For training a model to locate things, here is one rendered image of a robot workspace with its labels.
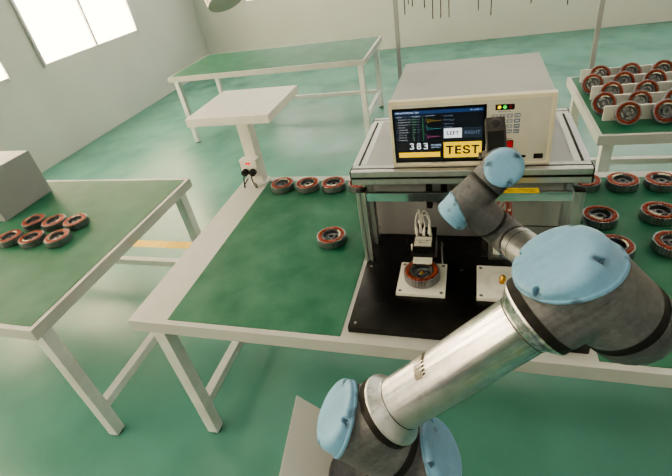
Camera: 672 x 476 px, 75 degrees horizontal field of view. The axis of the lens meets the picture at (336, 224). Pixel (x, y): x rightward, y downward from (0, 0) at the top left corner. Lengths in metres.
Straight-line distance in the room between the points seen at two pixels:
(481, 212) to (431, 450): 0.46
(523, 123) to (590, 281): 0.80
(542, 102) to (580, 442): 1.32
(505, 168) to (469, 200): 0.09
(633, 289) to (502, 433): 1.48
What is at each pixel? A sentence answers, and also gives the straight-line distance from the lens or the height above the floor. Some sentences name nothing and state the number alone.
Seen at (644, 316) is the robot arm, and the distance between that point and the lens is 0.63.
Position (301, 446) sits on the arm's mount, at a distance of 0.93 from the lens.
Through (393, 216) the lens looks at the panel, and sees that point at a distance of 1.61.
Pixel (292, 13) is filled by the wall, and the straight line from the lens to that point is 8.06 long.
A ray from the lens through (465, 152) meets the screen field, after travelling 1.33.
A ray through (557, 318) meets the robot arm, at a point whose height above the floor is 1.32.
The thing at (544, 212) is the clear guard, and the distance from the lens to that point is 1.24.
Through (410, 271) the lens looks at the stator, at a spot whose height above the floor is 0.82.
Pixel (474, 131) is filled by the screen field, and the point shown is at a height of 1.22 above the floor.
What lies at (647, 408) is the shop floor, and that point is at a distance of 2.24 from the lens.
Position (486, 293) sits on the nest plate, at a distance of 1.39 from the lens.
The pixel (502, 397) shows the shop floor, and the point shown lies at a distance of 2.12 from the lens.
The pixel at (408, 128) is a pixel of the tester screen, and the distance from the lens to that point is 1.31.
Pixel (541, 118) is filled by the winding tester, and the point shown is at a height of 1.25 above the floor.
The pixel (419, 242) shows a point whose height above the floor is 0.87.
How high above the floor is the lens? 1.74
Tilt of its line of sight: 34 degrees down
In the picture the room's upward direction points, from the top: 11 degrees counter-clockwise
